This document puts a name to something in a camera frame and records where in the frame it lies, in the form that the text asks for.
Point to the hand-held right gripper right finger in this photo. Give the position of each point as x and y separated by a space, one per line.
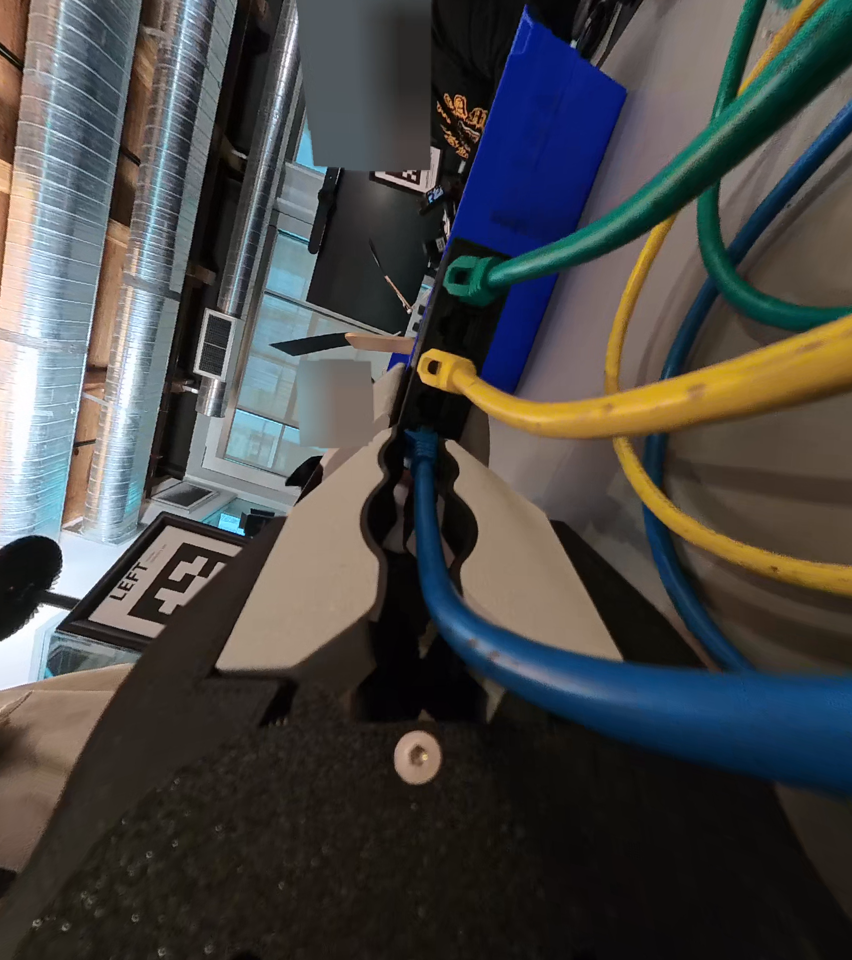
531 570

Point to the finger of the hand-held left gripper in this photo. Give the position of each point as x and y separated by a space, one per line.
388 401

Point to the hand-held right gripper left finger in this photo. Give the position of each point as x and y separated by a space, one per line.
306 585

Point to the black ethernet switch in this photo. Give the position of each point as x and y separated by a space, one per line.
456 330

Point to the blue plastic bin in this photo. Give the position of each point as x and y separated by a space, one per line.
546 150

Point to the framed marker sign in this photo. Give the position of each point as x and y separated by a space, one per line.
148 585
403 176

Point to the white vent grille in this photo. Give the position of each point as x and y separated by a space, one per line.
215 345

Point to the black round disc stand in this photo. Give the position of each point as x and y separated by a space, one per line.
5 592

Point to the person's beige jacket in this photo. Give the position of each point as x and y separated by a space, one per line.
5 750

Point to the silver ceiling duct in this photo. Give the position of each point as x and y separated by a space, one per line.
58 225
155 225
261 187

